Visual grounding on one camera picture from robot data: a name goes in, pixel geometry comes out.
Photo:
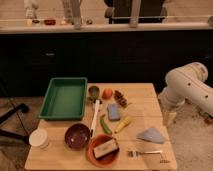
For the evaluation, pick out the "green pepper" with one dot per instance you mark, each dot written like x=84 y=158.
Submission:
x=104 y=126

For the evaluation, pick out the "white paper cup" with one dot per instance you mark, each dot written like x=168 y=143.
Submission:
x=39 y=138

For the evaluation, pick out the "green plastic tray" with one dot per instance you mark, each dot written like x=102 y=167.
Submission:
x=64 y=99

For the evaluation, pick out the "blue sponge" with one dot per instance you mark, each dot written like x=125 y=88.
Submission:
x=113 y=112

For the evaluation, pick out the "orange plate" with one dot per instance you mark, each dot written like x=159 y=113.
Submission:
x=105 y=161

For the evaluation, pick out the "white handled knife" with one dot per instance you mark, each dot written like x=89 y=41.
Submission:
x=94 y=120

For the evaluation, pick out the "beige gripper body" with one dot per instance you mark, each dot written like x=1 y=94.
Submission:
x=168 y=116

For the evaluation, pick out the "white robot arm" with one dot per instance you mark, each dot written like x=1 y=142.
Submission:
x=186 y=83

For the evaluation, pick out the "light blue towel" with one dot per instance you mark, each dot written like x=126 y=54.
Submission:
x=151 y=134

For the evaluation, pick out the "red bowl on counter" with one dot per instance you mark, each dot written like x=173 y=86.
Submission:
x=50 y=22

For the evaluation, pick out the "beige sponge block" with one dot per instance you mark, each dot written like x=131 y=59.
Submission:
x=105 y=148

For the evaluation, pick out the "orange tomato toy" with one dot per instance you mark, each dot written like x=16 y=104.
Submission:
x=107 y=93

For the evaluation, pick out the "black chair base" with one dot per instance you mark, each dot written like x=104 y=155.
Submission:
x=10 y=121

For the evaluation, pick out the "brown pine cone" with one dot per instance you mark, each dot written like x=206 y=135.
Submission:
x=120 y=99

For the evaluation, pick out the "purple bowl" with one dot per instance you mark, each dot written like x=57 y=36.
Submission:
x=77 y=136

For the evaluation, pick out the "silver fork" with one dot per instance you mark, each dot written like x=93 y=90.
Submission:
x=138 y=153

